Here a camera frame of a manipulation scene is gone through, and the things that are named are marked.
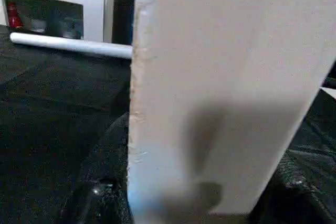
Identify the small red bottle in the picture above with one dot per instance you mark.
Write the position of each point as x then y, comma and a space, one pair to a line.
13, 15

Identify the black work mat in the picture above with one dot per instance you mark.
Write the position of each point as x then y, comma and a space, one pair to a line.
52, 103

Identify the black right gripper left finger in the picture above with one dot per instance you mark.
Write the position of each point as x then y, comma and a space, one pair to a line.
105, 176

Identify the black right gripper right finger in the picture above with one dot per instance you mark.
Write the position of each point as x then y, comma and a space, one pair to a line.
299, 190

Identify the white plastic table leg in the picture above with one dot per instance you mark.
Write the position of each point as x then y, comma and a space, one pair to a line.
73, 45

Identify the white plastic table top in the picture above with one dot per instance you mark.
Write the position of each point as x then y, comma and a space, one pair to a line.
223, 64

